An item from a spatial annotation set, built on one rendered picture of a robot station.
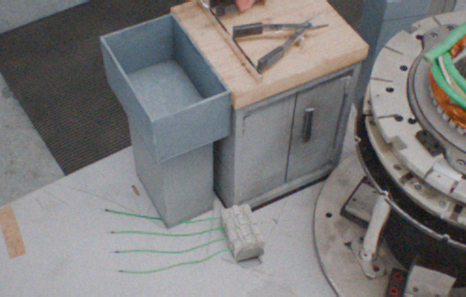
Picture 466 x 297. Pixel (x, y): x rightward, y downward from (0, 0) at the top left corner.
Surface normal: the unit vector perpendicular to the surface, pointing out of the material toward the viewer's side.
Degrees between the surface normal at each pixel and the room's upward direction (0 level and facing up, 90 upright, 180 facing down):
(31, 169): 0
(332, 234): 0
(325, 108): 90
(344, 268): 0
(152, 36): 90
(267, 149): 90
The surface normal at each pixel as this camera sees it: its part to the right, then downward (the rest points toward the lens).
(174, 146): 0.47, 0.69
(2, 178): 0.01, -0.62
